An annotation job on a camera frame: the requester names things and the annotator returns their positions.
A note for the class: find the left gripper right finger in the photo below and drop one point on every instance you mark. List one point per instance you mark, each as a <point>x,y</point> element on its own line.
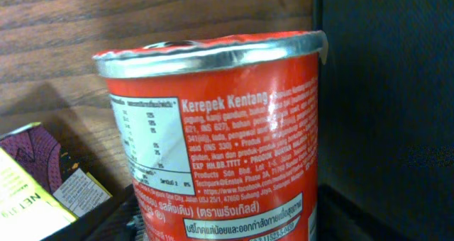
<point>341,220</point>

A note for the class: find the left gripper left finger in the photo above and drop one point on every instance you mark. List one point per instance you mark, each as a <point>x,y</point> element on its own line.
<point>125,223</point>

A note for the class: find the green yellow carton box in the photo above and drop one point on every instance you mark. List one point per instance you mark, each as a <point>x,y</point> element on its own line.
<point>43,188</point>

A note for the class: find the red potato chips can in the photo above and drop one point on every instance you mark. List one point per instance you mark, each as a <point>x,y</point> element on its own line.
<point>221,135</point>

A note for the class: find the black open gift box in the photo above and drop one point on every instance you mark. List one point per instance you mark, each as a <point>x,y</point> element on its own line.
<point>386,111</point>

